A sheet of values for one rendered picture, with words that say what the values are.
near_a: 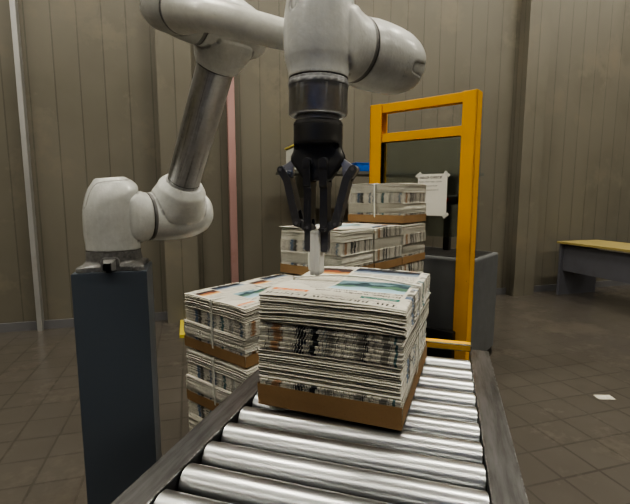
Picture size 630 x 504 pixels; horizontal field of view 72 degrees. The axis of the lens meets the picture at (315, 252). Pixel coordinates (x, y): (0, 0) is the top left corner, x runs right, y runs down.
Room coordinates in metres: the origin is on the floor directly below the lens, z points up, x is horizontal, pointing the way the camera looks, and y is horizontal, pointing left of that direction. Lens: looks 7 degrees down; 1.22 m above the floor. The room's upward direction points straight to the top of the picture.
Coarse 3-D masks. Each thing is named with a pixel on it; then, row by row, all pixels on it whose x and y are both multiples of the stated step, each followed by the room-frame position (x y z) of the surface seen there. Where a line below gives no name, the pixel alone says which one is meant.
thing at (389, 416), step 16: (272, 400) 0.80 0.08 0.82; (288, 400) 0.79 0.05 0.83; (304, 400) 0.78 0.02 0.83; (320, 400) 0.76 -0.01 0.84; (336, 400) 0.75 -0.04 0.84; (352, 400) 0.74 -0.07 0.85; (336, 416) 0.75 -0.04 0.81; (352, 416) 0.74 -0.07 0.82; (368, 416) 0.73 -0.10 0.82; (384, 416) 0.72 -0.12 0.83; (400, 416) 0.71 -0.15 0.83
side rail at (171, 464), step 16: (256, 384) 0.92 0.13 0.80; (224, 400) 0.84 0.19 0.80; (240, 400) 0.84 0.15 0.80; (208, 416) 0.77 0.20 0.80; (224, 416) 0.77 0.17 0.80; (192, 432) 0.72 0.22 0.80; (208, 432) 0.72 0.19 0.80; (176, 448) 0.67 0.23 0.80; (192, 448) 0.67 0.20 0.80; (160, 464) 0.63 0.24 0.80; (176, 464) 0.63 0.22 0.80; (144, 480) 0.59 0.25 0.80; (160, 480) 0.59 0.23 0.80; (176, 480) 0.60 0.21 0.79; (128, 496) 0.55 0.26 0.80; (144, 496) 0.55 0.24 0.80
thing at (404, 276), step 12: (324, 276) 1.00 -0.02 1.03; (336, 276) 1.00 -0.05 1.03; (372, 276) 1.00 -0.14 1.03; (384, 276) 1.00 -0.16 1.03; (396, 276) 1.00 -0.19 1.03; (408, 276) 1.00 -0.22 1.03; (420, 276) 1.00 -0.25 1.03; (420, 324) 0.92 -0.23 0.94; (420, 336) 0.95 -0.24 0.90; (420, 348) 0.96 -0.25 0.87
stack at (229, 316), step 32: (224, 288) 1.78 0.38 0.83; (256, 288) 1.80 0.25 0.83; (192, 320) 1.68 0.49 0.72; (224, 320) 1.55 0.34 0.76; (256, 320) 1.52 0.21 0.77; (192, 352) 1.68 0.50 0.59; (256, 352) 1.52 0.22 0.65; (192, 384) 1.68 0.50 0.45; (224, 384) 1.56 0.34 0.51; (192, 416) 1.70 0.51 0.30
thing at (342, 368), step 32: (288, 288) 0.84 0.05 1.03; (320, 288) 0.85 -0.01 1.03; (352, 288) 0.86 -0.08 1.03; (384, 288) 0.87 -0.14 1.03; (288, 320) 0.79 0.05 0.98; (320, 320) 0.77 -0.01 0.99; (352, 320) 0.74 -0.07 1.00; (384, 320) 0.72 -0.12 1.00; (288, 352) 0.80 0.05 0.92; (320, 352) 0.77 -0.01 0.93; (352, 352) 0.75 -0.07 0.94; (384, 352) 0.73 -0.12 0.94; (288, 384) 0.79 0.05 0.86; (320, 384) 0.77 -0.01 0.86; (352, 384) 0.75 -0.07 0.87; (384, 384) 0.73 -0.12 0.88
